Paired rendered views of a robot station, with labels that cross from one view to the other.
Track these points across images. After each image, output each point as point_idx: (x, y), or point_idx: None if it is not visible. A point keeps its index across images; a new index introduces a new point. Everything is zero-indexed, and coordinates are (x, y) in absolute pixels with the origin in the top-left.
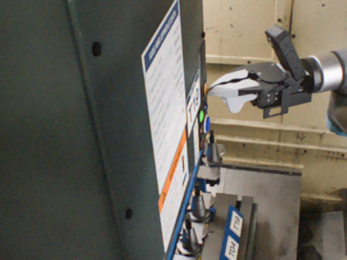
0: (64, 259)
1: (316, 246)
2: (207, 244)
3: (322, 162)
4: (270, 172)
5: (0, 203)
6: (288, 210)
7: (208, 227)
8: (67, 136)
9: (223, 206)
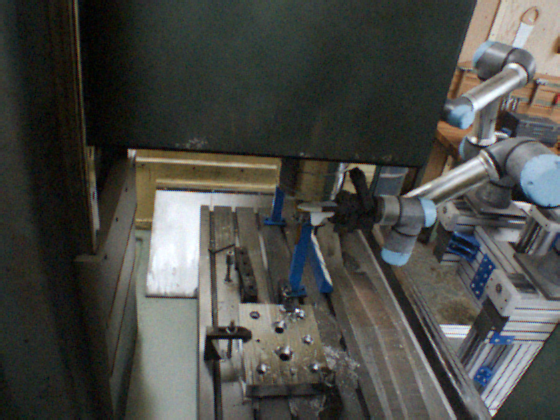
0: (413, 96)
1: (347, 251)
2: (290, 240)
3: (348, 186)
4: None
5: (398, 50)
6: (328, 224)
7: (285, 230)
8: (464, 1)
9: (289, 216)
